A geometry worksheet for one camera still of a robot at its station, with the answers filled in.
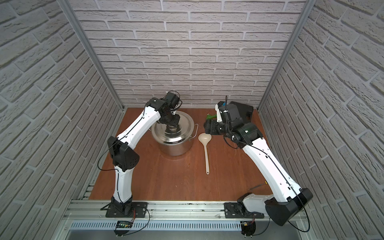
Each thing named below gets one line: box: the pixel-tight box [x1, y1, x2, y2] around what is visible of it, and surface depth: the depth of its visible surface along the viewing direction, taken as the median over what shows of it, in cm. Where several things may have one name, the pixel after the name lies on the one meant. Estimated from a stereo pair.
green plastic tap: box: [206, 113, 217, 120], surface depth 116 cm
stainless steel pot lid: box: [151, 111, 195, 144], surface depth 87 cm
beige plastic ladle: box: [198, 132, 212, 175], surface depth 100 cm
